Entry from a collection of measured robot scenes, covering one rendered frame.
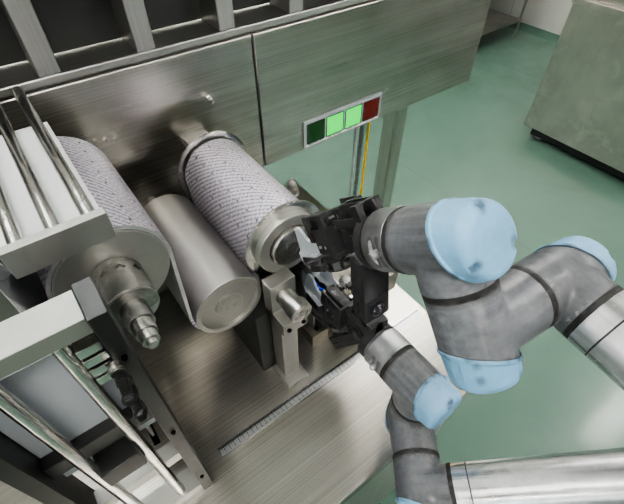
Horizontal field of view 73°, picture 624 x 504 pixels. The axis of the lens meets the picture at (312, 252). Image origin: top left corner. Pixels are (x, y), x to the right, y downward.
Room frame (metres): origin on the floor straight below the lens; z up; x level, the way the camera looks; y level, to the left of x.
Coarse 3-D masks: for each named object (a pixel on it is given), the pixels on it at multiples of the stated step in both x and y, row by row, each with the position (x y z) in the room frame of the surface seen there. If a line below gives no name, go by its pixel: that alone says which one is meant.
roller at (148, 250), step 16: (112, 240) 0.35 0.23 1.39; (128, 240) 0.36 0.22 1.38; (144, 240) 0.37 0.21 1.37; (160, 240) 0.38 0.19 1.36; (80, 256) 0.32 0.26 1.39; (96, 256) 0.33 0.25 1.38; (112, 256) 0.34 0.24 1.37; (128, 256) 0.35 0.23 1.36; (144, 256) 0.36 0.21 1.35; (160, 256) 0.37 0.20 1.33; (64, 272) 0.31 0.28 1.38; (80, 272) 0.32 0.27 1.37; (160, 272) 0.37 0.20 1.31; (64, 288) 0.30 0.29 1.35
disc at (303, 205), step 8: (296, 200) 0.50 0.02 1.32; (304, 200) 0.51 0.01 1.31; (280, 208) 0.48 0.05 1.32; (288, 208) 0.49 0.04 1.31; (296, 208) 0.50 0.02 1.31; (304, 208) 0.51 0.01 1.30; (312, 208) 0.52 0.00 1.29; (264, 216) 0.47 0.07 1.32; (272, 216) 0.47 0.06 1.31; (264, 224) 0.46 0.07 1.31; (256, 232) 0.45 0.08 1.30; (248, 240) 0.45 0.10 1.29; (256, 240) 0.45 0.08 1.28; (248, 248) 0.44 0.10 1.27; (248, 256) 0.44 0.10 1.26; (248, 264) 0.44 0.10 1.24; (256, 264) 0.45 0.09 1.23; (256, 272) 0.45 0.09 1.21; (264, 272) 0.46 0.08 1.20; (272, 272) 0.47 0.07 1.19
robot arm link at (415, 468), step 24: (408, 456) 0.22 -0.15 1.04; (432, 456) 0.22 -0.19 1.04; (528, 456) 0.20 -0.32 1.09; (552, 456) 0.20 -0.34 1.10; (576, 456) 0.19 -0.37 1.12; (600, 456) 0.19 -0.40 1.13; (408, 480) 0.18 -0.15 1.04; (432, 480) 0.18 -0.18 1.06; (456, 480) 0.18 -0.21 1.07; (480, 480) 0.17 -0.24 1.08; (504, 480) 0.17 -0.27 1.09; (528, 480) 0.17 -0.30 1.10; (552, 480) 0.16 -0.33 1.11; (576, 480) 0.16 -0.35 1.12; (600, 480) 0.16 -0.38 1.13
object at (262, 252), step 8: (280, 216) 0.48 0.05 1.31; (288, 216) 0.48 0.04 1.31; (296, 216) 0.48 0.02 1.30; (304, 216) 0.49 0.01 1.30; (272, 224) 0.47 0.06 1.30; (280, 224) 0.47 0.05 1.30; (288, 224) 0.47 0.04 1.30; (296, 224) 0.48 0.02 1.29; (264, 232) 0.46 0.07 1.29; (272, 232) 0.46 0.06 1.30; (280, 232) 0.46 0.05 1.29; (264, 240) 0.45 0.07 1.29; (272, 240) 0.46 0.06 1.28; (256, 248) 0.45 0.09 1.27; (264, 248) 0.45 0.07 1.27; (256, 256) 0.45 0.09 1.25; (264, 256) 0.45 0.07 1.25; (264, 264) 0.44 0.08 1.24; (272, 264) 0.45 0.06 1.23; (288, 264) 0.47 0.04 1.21
